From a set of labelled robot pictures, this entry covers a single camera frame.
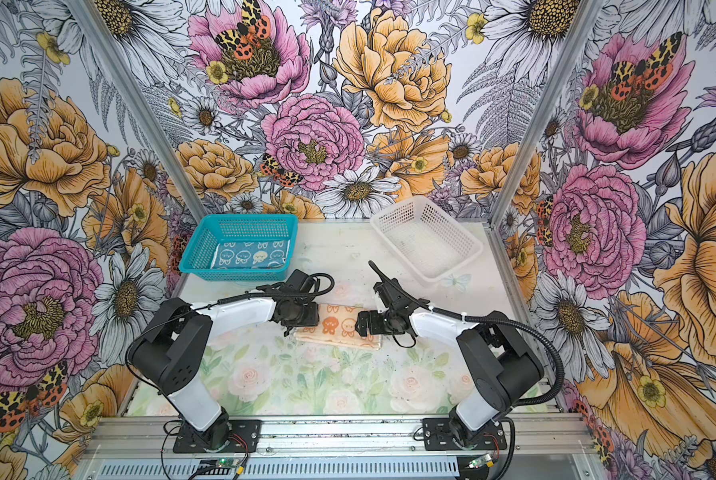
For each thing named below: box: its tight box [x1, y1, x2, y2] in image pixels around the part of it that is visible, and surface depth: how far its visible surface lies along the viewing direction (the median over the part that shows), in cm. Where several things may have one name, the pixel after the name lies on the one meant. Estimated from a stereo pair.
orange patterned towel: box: [294, 303, 383, 350], surface depth 93 cm
